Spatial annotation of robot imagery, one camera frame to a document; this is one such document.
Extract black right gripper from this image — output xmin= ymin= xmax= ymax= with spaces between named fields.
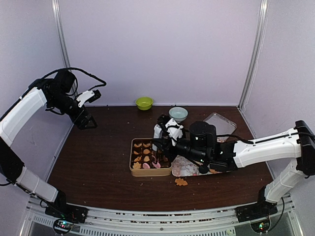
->
xmin=151 ymin=133 xmax=209 ymax=165

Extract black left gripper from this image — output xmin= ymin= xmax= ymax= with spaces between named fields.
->
xmin=49 ymin=91 xmax=97 ymax=129

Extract metal serving tongs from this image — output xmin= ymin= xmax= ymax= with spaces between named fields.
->
xmin=151 ymin=124 xmax=164 ymax=168

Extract gold cookie tin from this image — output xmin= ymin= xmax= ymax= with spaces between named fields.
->
xmin=129 ymin=138 xmax=172 ymax=177

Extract pink round cookie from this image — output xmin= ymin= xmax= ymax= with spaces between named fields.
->
xmin=142 ymin=163 xmax=151 ymax=169

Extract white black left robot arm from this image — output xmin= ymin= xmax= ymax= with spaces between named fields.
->
xmin=0 ymin=67 xmax=106 ymax=218

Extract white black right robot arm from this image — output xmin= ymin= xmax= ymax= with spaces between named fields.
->
xmin=152 ymin=117 xmax=315 ymax=222

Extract floral cookie tray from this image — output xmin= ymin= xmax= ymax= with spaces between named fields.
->
xmin=172 ymin=156 xmax=223 ymax=177

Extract light blue striped bowl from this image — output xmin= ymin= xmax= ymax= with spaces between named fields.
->
xmin=168 ymin=106 xmax=189 ymax=123

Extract brown tree cookie on table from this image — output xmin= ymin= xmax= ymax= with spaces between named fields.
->
xmin=174 ymin=178 xmax=188 ymax=186

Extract black sandwich cookie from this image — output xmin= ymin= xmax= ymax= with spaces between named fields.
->
xmin=198 ymin=165 xmax=209 ymax=174

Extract green bowl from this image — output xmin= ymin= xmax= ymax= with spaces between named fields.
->
xmin=135 ymin=97 xmax=154 ymax=111

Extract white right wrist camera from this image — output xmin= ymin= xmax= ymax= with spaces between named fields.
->
xmin=157 ymin=115 xmax=184 ymax=146

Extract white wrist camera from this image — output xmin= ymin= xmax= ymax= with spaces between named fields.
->
xmin=157 ymin=115 xmax=184 ymax=146
xmin=75 ymin=89 xmax=101 ymax=108

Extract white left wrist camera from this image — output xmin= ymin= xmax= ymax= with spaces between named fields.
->
xmin=75 ymin=89 xmax=101 ymax=108

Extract aluminium corner post left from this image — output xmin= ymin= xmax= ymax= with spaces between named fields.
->
xmin=51 ymin=0 xmax=82 ymax=106

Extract aluminium corner post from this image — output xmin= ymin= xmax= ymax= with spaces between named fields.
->
xmin=238 ymin=0 xmax=269 ymax=112
xmin=51 ymin=0 xmax=82 ymax=106

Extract aluminium front rail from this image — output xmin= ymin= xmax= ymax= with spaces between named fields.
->
xmin=19 ymin=193 xmax=305 ymax=236

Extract aluminium corner post right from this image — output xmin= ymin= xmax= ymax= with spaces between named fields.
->
xmin=238 ymin=0 xmax=269 ymax=112

